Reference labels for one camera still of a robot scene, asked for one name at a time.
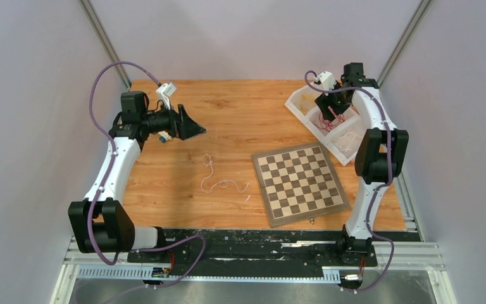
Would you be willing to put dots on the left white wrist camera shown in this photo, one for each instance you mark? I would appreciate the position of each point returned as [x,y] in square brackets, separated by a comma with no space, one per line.
[164,93]

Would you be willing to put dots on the wooden chessboard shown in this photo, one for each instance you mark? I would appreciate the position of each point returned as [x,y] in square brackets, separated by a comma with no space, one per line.
[299,183]

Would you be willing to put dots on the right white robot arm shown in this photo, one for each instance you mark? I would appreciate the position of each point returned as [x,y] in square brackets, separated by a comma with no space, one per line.
[379,158]

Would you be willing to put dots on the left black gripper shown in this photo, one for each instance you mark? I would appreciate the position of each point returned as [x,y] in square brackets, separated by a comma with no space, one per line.
[185,127]

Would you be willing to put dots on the white three-compartment tray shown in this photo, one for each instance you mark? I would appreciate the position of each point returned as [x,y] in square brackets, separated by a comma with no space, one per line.
[342,137]

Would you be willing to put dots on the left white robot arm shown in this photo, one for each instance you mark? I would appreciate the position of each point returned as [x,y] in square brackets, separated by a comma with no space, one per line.
[99,221]

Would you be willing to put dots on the slotted cable duct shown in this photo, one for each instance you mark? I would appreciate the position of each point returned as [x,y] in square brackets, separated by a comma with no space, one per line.
[144,273]

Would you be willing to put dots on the white blue toy car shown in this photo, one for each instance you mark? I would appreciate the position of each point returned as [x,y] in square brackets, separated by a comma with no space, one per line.
[164,137]

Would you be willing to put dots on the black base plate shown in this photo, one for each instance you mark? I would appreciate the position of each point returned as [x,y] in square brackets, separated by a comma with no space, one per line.
[248,252]

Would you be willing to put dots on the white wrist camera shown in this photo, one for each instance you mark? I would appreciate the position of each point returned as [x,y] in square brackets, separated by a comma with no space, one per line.
[164,93]
[325,82]

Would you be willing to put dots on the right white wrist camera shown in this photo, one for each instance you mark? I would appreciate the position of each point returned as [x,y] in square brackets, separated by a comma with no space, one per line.
[325,82]

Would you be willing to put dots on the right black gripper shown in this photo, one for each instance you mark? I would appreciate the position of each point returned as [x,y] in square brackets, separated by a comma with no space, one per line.
[325,102]

